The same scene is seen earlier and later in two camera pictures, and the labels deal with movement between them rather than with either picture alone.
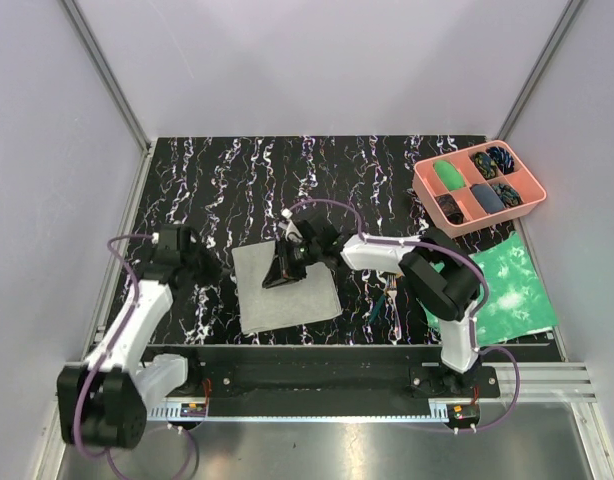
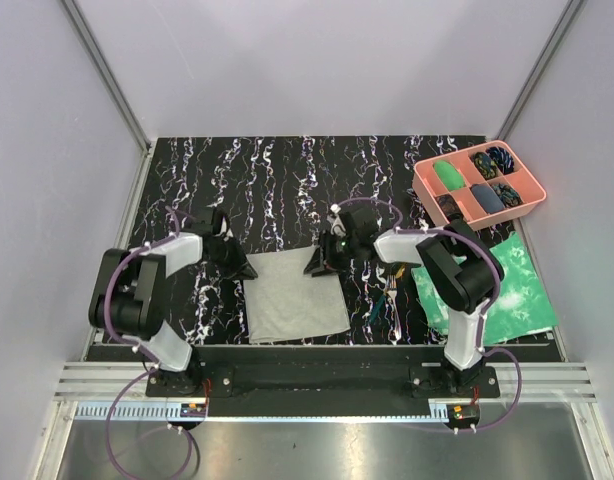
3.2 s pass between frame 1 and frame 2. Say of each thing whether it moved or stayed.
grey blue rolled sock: stayed
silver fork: stayed
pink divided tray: stayed
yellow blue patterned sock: stayed
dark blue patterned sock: stayed
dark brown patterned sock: stayed
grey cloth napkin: moved
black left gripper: moved
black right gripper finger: moved
